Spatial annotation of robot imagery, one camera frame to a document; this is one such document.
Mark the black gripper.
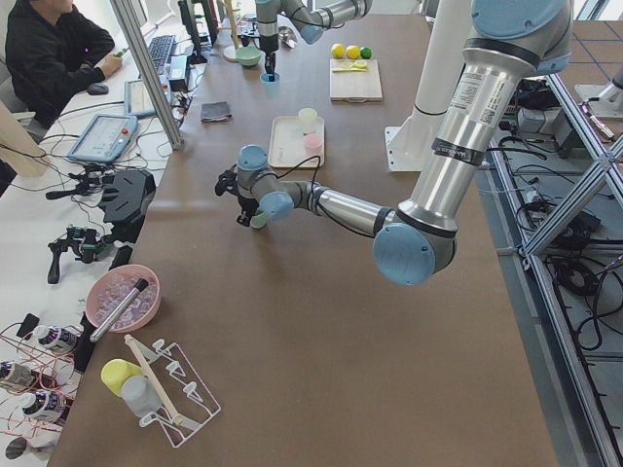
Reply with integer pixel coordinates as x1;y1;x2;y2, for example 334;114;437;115
214;164;258;227
242;18;278;78

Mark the green cup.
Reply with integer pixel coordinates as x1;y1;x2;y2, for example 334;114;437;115
249;208;269;230

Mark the blue cup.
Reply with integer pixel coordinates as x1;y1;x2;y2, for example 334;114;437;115
260;73;280;99

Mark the cream cup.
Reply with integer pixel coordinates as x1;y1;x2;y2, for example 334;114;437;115
298;107;318;135

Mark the pink cup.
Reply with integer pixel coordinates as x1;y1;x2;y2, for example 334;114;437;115
303;133;324;158

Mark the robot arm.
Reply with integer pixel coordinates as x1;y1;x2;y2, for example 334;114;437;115
255;0;373;82
215;1;573;286

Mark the cream rabbit tray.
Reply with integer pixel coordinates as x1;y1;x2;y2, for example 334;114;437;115
268;116;325;168

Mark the mint green bowl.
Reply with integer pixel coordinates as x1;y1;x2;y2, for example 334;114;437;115
236;45;263;67

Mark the metal scoop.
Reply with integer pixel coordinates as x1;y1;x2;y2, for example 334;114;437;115
277;25;298;49

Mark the wooden mug tree stand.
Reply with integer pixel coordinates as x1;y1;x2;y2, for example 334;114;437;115
220;0;251;62

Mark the yellow lemon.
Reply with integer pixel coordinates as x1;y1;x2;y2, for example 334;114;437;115
345;45;361;60
331;43;346;59

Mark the yellow plastic knife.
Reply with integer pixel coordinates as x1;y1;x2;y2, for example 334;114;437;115
331;67;368;73

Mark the grey folded cloth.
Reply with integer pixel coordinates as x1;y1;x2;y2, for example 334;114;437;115
201;101;232;123

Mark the black monitor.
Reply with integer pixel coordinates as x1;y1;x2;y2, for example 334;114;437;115
177;0;209;65

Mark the green lime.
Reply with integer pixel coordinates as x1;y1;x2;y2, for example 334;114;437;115
360;47;373;59

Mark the wooden cutting board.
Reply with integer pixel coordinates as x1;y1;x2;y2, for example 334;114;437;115
329;58;383;103

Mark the black keyboard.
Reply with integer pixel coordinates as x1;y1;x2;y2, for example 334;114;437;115
148;35;176;75

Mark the metal tube black cap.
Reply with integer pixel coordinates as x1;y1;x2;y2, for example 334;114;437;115
90;278;149;342

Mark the blue teach pendant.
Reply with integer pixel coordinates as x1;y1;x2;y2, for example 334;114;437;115
67;114;138;163
124;75;172;119

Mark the pink bowl with ice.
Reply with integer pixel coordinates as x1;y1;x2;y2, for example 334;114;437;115
85;264;163;335

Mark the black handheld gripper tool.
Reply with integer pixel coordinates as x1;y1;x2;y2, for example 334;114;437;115
45;163;114;200

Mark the computer mouse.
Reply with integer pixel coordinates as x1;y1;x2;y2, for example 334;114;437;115
87;83;109;95

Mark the yellow cup on rack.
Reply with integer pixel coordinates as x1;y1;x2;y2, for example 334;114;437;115
100;359;143;397

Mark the clear cup on rack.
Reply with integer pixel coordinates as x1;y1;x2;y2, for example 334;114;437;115
121;376;163;417

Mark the wooden stick on rack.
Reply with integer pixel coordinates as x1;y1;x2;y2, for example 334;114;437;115
124;334;183;425

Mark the seated person in black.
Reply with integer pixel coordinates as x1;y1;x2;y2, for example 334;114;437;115
5;0;123;128

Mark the aluminium frame post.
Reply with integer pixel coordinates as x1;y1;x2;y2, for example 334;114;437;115
110;0;184;150

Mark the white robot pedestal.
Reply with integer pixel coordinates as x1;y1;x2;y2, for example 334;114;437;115
385;0;472;172

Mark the white wire cup rack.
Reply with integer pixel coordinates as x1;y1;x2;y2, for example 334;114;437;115
135;338;222;449

